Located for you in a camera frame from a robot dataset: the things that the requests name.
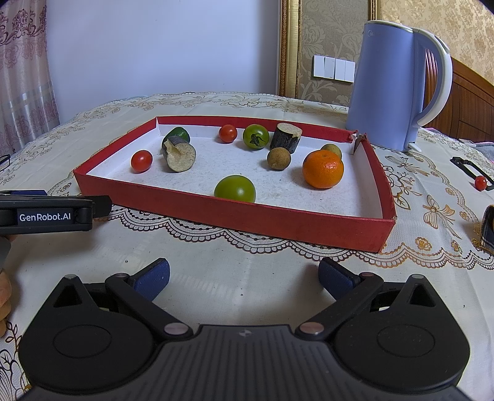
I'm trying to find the dark pouch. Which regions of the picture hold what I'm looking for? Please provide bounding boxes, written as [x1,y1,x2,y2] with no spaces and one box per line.
[479,205,494,253]

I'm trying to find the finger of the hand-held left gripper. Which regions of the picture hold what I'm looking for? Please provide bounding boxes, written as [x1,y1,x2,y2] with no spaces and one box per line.
[92,195,113,221]

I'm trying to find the green tomato with stem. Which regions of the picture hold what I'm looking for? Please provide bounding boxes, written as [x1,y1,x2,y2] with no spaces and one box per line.
[243,124,270,150]

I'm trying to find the orange mandarin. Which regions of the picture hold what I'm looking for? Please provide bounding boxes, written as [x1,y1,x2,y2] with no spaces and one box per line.
[302,150,344,189]

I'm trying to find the person's left hand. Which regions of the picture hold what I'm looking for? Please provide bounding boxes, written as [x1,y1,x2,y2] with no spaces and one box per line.
[0,234,18,337]

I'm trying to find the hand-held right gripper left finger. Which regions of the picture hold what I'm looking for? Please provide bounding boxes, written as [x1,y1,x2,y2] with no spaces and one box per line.
[52,258,192,340]

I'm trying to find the pink patterned curtain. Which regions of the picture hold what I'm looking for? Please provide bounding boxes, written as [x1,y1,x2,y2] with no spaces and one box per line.
[0,8,60,155]

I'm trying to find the wooden headboard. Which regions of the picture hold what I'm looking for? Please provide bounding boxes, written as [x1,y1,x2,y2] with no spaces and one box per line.
[422,48,494,143]

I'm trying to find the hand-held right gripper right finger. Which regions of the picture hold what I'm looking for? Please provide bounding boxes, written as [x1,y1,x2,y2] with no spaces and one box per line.
[295,258,437,340]

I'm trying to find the dark green pepper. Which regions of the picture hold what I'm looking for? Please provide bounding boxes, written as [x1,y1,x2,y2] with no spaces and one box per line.
[163,127,190,145]

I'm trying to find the white wall switch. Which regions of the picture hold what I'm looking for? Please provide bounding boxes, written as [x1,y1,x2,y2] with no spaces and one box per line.
[312,54,356,83]

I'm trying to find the black clip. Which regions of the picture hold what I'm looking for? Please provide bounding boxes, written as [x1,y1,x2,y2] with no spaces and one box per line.
[450,156,494,191]

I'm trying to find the blue electric kettle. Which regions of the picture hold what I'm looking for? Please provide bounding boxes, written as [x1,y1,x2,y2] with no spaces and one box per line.
[345,20,453,153]

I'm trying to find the large green tomato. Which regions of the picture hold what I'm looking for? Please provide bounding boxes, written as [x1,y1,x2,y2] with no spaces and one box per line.
[214,175,256,203]

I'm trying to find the red cardboard box tray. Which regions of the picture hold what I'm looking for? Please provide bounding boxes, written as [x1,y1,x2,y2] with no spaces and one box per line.
[73,116,397,253]

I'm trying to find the pink grey cloth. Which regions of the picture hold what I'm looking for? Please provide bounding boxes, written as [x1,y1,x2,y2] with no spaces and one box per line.
[457,138,494,155]

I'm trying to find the cut eggplant piece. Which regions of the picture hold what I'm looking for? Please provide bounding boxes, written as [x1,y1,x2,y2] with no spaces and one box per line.
[161,136,197,173]
[269,122,303,154]

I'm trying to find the gold wall frame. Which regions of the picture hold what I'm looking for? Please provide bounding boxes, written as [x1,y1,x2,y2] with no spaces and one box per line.
[278,0,381,99]

